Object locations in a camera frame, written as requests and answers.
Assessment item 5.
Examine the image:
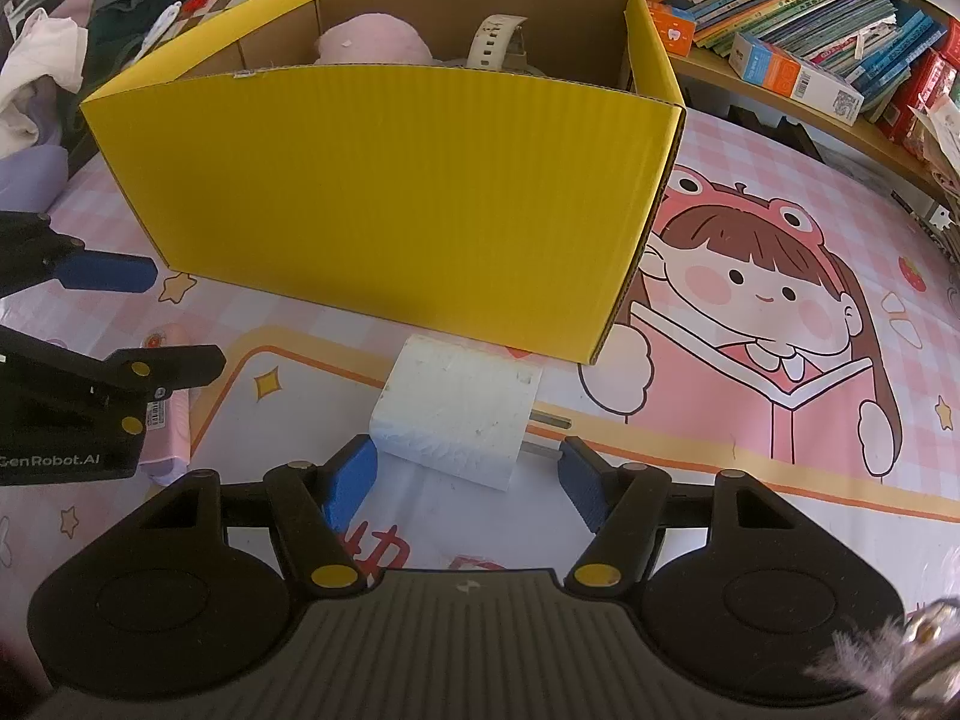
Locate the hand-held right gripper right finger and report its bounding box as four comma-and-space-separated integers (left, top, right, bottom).
559, 436, 815, 601

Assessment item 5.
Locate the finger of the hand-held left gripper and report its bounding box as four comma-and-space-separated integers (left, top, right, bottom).
0, 326, 226, 432
0, 214, 158, 297

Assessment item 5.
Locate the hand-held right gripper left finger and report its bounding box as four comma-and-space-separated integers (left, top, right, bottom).
139, 435, 380, 601

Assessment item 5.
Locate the small pink box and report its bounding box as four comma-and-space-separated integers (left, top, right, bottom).
141, 322, 202, 486

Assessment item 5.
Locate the white charger plug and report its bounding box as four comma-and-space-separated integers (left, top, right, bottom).
370, 336, 572, 494

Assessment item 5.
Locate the yellow cardboard box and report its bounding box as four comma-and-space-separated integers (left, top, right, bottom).
79, 0, 687, 367

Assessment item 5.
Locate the pink plush toy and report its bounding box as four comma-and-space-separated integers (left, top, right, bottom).
313, 11, 436, 67

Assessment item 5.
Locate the lavender cloth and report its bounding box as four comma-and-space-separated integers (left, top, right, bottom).
0, 142, 72, 215

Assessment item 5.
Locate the pink printed desk mat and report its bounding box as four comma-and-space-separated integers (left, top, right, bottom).
0, 101, 960, 720

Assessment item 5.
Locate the white cloth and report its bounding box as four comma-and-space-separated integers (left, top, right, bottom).
0, 7, 95, 158

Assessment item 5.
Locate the grey fluffy keyring pompom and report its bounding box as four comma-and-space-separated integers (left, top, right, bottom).
806, 596, 960, 720

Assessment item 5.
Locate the thick orange and white box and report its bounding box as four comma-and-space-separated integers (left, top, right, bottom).
729, 31, 865, 126

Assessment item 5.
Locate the flat orange and white box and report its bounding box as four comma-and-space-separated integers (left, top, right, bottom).
646, 1, 698, 57

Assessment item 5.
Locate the pile of papers and booklets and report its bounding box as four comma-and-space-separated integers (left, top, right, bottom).
904, 97, 960, 200

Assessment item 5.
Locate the red marker box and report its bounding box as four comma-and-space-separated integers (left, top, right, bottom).
877, 49, 960, 140

